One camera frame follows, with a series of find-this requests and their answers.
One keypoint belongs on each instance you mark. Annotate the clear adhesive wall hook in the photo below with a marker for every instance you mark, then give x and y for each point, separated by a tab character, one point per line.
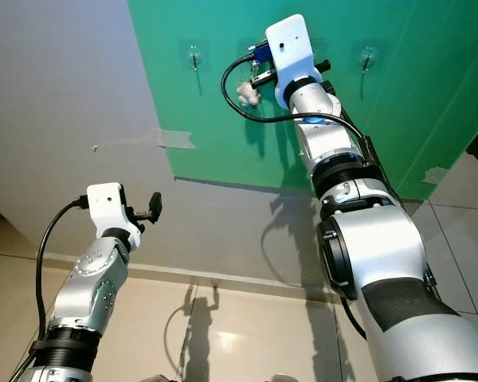
195	57
368	57

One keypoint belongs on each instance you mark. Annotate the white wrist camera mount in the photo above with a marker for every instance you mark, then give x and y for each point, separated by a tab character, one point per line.
291	52
107	205

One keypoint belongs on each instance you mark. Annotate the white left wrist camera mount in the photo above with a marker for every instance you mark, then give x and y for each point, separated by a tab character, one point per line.
107	205

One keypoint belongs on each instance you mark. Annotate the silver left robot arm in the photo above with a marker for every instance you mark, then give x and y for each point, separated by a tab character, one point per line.
84	302

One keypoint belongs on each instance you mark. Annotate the white skirting board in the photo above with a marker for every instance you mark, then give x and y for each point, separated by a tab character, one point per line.
231	278

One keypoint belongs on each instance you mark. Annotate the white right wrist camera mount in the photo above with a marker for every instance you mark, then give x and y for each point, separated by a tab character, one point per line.
291	52

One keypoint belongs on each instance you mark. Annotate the small grey tape piece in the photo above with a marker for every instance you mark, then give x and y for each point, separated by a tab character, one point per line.
434	175

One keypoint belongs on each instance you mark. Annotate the clear tape strip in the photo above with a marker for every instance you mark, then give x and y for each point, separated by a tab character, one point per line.
179	139

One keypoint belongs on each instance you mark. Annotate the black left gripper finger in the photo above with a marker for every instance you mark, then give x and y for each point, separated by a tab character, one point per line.
151	207

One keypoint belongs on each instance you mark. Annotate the green plastic board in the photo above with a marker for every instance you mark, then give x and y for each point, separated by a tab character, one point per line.
191	119

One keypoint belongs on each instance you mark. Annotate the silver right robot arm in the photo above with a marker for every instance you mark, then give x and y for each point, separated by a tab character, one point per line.
382	255

